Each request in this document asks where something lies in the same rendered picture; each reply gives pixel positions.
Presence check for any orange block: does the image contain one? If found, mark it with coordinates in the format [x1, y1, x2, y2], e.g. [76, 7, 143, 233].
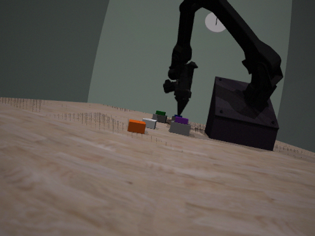
[128, 119, 146, 134]

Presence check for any green button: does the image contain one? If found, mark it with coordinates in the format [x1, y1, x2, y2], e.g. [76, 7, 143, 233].
[152, 110, 167, 123]

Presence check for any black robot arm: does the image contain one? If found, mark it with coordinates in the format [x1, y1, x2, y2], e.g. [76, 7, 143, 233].
[163, 0, 283, 106]

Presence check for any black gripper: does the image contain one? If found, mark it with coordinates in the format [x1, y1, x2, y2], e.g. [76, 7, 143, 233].
[174, 77, 192, 115]

